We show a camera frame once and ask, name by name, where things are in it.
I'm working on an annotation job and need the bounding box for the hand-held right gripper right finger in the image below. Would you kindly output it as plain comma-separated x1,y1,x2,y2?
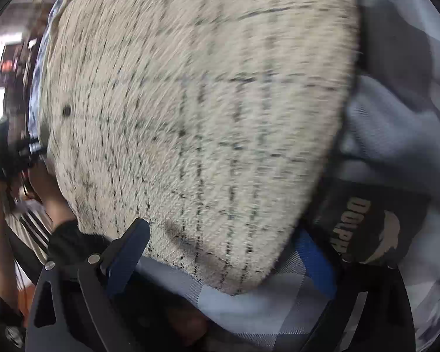
296,229,417,352

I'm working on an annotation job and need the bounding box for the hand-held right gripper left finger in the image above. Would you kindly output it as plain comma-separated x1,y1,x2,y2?
25,218,150,352

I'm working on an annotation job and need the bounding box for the cream plaid button shirt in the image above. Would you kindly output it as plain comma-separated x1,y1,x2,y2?
37,0,363,297

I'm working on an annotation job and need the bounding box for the blue checkered bed sheet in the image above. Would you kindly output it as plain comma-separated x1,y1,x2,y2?
27,0,440,352

